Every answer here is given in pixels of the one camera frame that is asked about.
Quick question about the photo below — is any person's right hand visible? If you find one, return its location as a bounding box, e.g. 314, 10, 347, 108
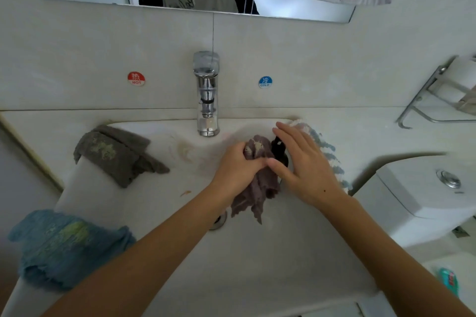
265, 121, 351, 213

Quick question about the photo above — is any person's left hand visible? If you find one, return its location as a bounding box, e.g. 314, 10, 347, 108
206, 141, 270, 209

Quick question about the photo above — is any brown cloth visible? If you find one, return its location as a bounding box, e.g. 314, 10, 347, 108
231, 135, 284, 225

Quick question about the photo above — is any white ceramic sink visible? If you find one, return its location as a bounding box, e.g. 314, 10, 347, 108
0, 118, 380, 317

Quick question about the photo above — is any blue stained cloth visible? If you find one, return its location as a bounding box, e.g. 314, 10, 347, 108
7, 210, 138, 292

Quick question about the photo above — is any person's left forearm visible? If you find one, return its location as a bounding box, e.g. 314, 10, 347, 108
45, 188, 228, 317

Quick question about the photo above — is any person's right forearm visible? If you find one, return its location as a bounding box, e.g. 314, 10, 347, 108
323, 194, 476, 317

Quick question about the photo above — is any metal sink drain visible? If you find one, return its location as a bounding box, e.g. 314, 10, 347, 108
208, 208, 229, 231

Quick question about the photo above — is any black pump soap bottle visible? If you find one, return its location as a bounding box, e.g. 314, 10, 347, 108
270, 136, 291, 173

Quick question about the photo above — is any chrome faucet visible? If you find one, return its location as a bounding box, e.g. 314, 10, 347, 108
192, 50, 222, 138

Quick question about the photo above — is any white toilet tank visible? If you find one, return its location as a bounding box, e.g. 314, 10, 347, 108
353, 153, 476, 249

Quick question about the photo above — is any red round sticker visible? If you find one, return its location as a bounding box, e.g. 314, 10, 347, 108
126, 70, 147, 87

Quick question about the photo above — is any chrome flush button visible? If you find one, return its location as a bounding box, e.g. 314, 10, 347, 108
436, 169, 463, 190

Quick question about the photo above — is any white toilet lid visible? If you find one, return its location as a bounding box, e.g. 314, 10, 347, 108
357, 250, 476, 317

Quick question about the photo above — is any teal tube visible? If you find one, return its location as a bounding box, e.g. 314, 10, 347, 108
437, 267, 460, 298

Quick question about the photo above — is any white toilet paper roll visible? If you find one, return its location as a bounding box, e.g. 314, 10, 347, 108
439, 55, 476, 105

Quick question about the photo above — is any metal wall shelf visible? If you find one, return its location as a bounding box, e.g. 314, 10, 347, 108
396, 55, 476, 130

